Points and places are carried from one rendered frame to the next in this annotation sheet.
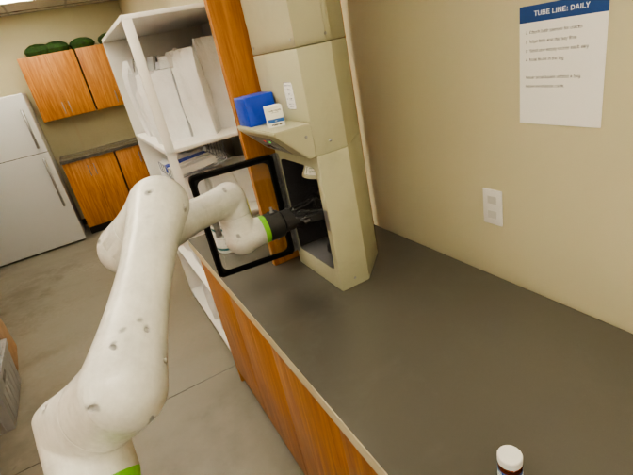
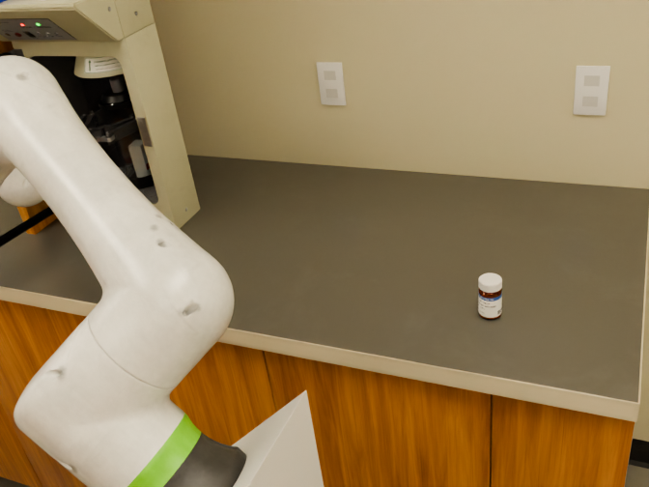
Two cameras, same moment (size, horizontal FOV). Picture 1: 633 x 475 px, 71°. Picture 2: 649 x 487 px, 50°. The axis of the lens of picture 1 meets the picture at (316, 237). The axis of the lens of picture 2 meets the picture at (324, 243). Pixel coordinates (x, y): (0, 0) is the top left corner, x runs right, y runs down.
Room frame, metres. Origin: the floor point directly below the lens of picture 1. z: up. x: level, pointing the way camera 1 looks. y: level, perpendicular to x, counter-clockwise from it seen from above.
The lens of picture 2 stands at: (-0.08, 0.60, 1.77)
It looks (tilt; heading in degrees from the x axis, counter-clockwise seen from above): 32 degrees down; 321
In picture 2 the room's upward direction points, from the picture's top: 8 degrees counter-clockwise
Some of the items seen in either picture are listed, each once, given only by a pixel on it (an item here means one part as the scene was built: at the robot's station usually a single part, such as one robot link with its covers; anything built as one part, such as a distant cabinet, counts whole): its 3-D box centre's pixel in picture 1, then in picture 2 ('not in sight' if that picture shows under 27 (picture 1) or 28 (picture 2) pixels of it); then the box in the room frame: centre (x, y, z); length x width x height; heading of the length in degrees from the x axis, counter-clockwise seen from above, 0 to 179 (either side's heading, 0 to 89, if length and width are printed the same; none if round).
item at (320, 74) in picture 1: (330, 165); (111, 57); (1.48, -0.10, 1.33); 0.32 x 0.25 x 0.77; 24
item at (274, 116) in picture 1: (274, 115); not in sight; (1.37, 0.05, 1.54); 0.05 x 0.05 x 0.06; 8
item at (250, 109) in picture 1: (255, 108); not in sight; (1.49, 0.11, 1.56); 0.10 x 0.10 x 0.09; 24
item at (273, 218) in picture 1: (273, 223); not in sight; (1.36, 0.13, 1.20); 0.09 x 0.06 x 0.12; 23
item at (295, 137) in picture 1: (273, 140); (39, 22); (1.41, 0.07, 1.46); 0.32 x 0.12 x 0.10; 24
